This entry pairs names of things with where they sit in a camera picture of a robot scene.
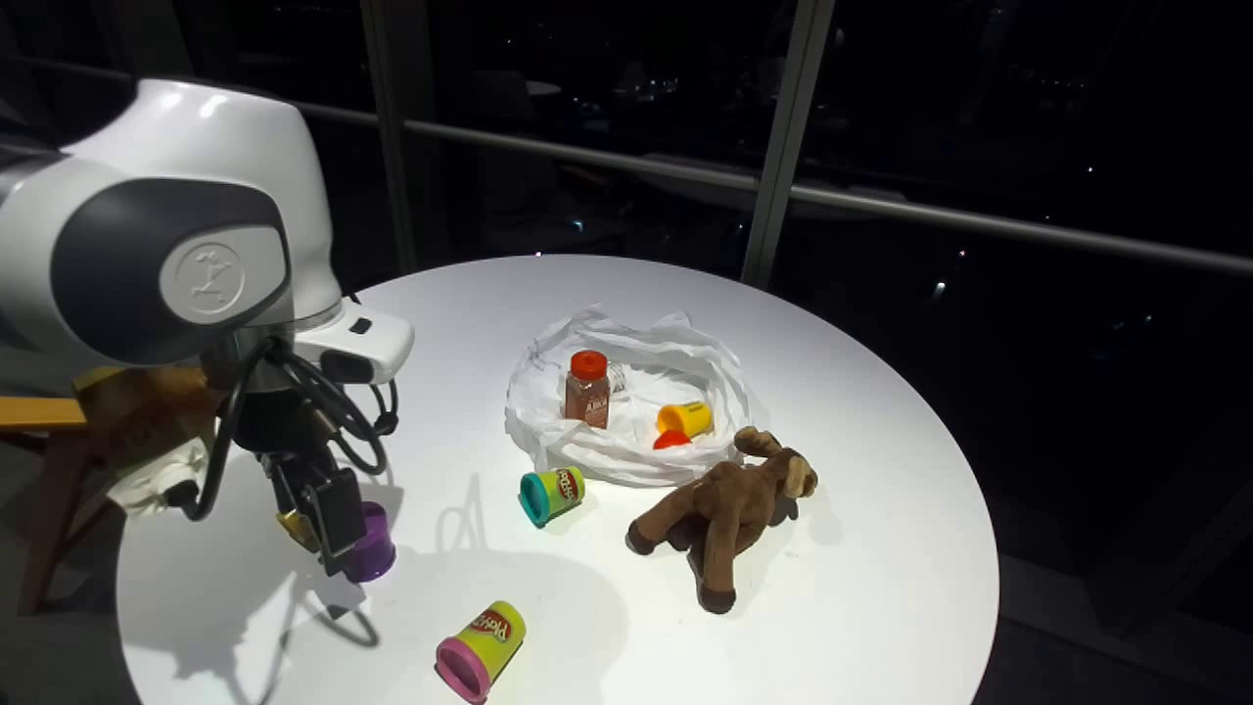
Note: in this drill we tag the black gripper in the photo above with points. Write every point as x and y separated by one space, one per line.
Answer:
283 433

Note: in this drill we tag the purple lid play-doh tub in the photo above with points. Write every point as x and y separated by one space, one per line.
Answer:
372 551

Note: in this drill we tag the teal lid play-doh tub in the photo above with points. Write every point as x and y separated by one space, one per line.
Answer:
548 489

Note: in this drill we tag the red lid spice jar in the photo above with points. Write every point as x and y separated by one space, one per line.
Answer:
590 387

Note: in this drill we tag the small red lid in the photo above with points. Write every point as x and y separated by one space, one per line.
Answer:
667 440

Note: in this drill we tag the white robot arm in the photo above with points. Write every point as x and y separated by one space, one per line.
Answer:
195 228

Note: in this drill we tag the orange lid yellow tub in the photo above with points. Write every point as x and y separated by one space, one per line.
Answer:
300 531

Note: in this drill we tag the wooden chair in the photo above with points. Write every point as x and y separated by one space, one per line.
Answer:
78 436

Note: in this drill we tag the pink lid play-doh tub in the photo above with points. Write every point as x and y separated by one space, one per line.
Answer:
479 651

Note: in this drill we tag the clear plastic bag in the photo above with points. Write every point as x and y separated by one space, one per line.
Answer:
648 368

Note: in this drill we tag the small yellow tub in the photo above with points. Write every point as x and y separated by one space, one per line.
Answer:
683 416

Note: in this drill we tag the brown plush toy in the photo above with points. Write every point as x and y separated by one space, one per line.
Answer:
725 511

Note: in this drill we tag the metal window railing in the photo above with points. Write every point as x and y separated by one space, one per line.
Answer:
770 185

